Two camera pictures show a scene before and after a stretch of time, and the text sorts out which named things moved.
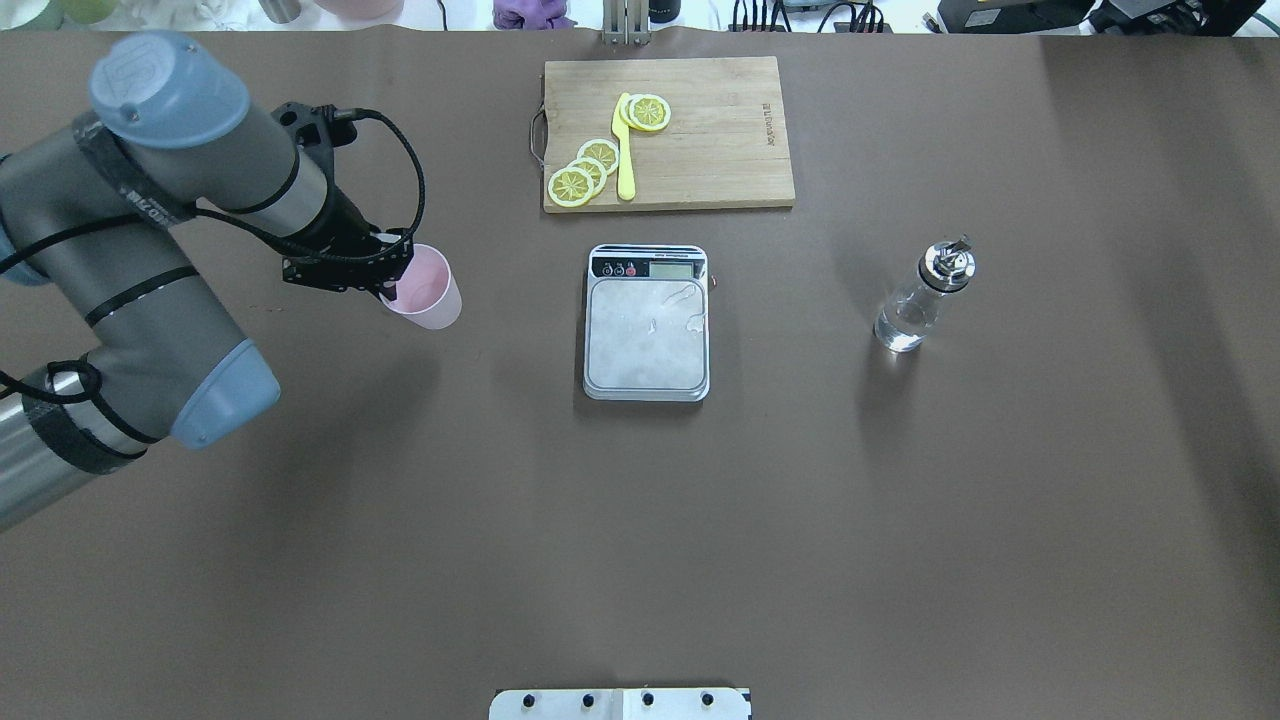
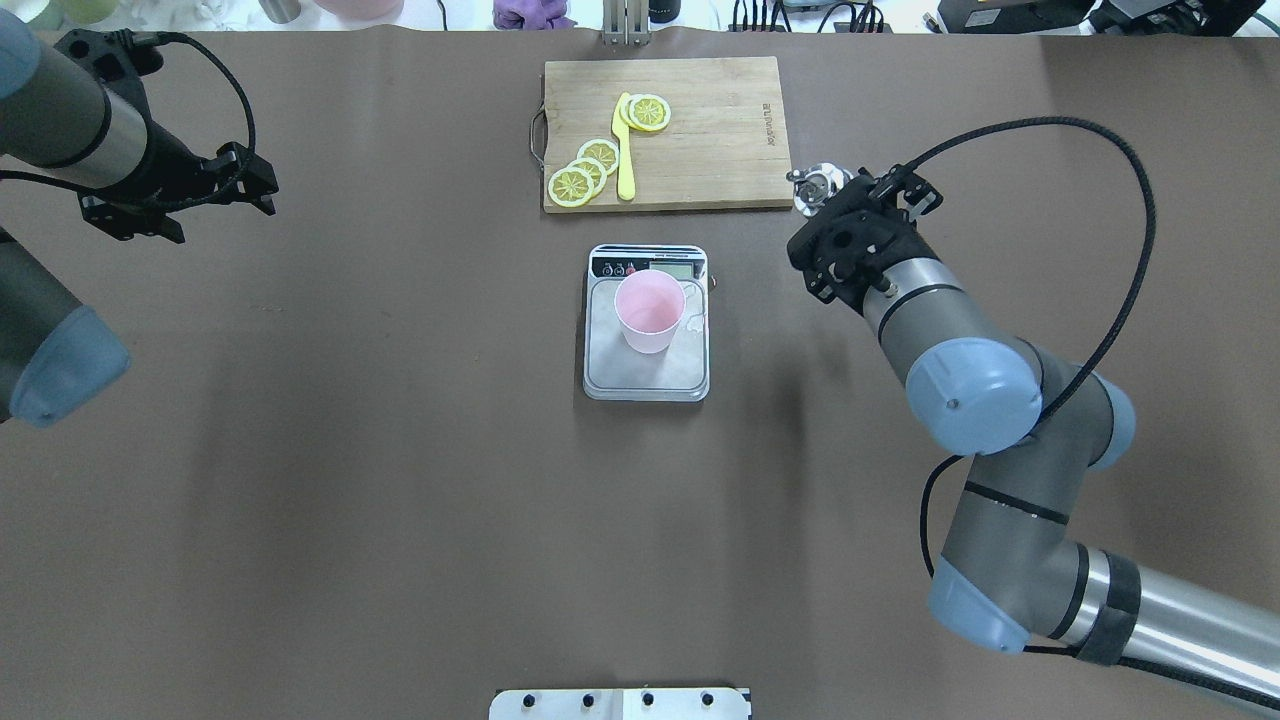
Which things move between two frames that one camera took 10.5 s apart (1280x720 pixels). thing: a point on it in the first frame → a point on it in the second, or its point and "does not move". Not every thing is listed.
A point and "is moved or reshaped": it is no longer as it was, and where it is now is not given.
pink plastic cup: (427, 294) → (649, 305)
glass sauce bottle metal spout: (910, 312) is moved or reshaped
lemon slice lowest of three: (570, 186) does not move
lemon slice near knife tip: (647, 112) does not move
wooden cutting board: (724, 145) does not move
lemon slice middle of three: (595, 169) does not move
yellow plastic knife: (621, 131) does not move
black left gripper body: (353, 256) → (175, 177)
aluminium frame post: (626, 22) does not move
